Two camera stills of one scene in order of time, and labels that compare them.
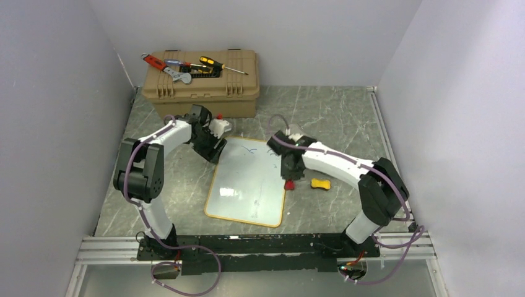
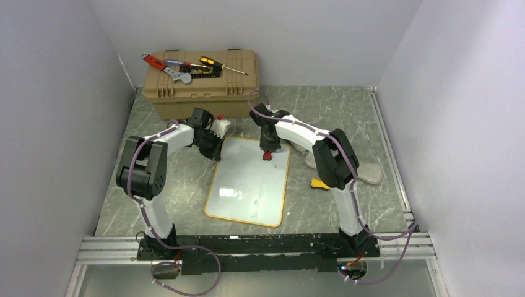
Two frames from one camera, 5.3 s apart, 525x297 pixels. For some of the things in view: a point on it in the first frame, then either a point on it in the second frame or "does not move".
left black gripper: x=211 y=154 does not move
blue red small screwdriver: x=177 y=62 does not move
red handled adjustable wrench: x=185 y=78 does not move
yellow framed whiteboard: x=249 y=184 does not move
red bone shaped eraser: x=289 y=184 to x=267 y=156
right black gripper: x=286 y=174 to x=267 y=147
